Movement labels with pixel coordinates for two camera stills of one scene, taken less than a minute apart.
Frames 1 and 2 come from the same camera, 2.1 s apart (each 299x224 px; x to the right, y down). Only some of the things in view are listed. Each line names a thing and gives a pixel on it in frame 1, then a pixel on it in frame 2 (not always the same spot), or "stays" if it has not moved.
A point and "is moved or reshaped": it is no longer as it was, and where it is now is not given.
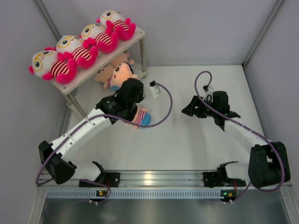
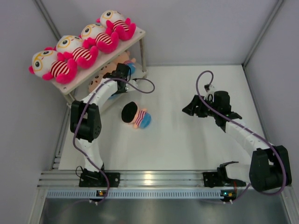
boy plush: (120, 73) is moved or reshaped
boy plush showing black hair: (143, 117) stays
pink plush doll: (51, 65) stays
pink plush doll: (116, 22) stays
